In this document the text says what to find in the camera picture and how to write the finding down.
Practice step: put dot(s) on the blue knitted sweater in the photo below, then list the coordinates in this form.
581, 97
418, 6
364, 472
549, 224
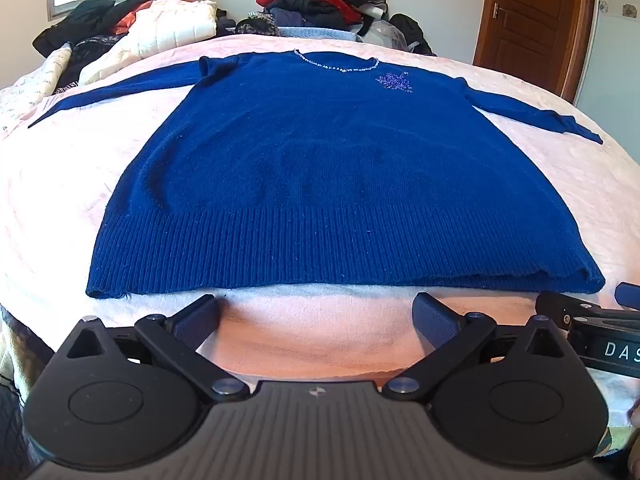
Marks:
320, 185

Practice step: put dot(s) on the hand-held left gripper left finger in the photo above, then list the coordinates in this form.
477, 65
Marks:
195, 317

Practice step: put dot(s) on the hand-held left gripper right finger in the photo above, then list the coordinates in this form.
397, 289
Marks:
437, 320

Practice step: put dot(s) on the script printed white cloth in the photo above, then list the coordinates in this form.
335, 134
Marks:
42, 72

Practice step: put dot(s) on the pink bedspread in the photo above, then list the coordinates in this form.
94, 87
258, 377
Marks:
60, 210

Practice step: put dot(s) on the white quilted jacket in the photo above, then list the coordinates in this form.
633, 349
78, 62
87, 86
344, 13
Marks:
170, 25

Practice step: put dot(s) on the black bag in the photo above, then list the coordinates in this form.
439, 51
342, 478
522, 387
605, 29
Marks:
410, 32

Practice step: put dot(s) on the dark striped garment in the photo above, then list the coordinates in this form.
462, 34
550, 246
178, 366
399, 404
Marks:
85, 60

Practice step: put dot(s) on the brown wooden door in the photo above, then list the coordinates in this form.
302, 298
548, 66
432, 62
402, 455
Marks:
535, 35

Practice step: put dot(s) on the light blue knitted blanket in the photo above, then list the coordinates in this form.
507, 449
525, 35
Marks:
320, 33

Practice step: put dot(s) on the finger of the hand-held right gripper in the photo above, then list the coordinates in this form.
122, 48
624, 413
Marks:
560, 307
630, 294

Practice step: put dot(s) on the black white patterned garment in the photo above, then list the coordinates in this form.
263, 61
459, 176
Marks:
257, 25

